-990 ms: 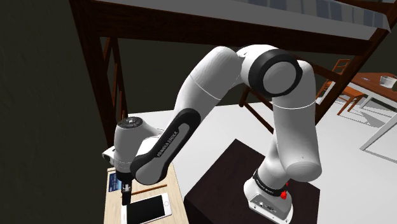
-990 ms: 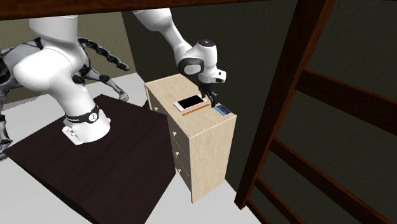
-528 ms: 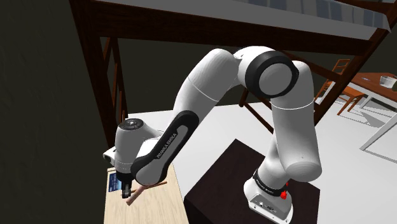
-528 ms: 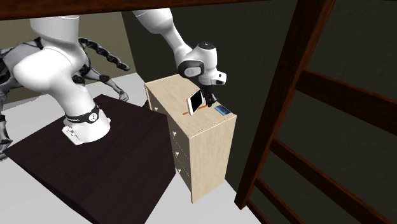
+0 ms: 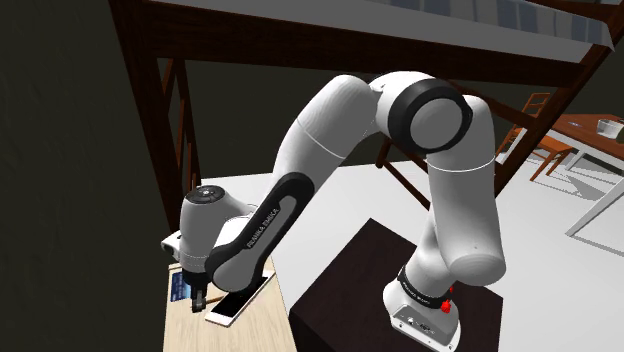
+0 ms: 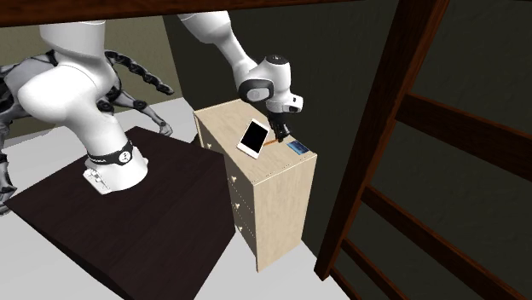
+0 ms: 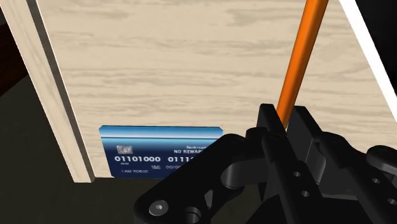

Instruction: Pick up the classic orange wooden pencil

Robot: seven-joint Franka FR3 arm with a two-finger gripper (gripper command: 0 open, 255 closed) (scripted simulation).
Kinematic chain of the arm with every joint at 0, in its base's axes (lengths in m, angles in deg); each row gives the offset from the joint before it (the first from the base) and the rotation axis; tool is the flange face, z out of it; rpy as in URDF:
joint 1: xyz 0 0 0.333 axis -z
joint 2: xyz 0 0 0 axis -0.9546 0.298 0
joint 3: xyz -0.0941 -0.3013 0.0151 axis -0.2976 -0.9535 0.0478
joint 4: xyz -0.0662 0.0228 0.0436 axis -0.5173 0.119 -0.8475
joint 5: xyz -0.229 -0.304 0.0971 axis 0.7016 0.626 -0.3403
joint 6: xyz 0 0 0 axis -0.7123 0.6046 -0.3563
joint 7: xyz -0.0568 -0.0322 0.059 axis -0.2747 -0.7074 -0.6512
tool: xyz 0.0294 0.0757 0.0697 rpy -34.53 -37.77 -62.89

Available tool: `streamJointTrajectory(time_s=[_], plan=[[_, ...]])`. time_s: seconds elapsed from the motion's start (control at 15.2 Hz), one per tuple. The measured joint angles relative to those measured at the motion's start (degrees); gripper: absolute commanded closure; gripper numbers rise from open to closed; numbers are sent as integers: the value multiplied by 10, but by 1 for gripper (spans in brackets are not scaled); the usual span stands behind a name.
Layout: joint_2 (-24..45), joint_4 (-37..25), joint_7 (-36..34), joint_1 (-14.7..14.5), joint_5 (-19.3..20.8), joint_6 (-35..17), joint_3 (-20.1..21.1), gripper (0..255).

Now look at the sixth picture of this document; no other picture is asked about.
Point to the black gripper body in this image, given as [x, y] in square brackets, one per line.
[278, 126]

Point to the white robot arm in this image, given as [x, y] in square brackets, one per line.
[79, 104]

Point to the orange pencil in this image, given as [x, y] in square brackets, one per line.
[270, 142]

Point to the white tablet with black screen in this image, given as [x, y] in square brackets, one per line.
[254, 138]

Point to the blue card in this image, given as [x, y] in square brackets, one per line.
[297, 147]

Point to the light wood chest of drawers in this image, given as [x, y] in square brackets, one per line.
[276, 203]

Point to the dark brown robot stand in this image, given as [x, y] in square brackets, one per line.
[145, 216]

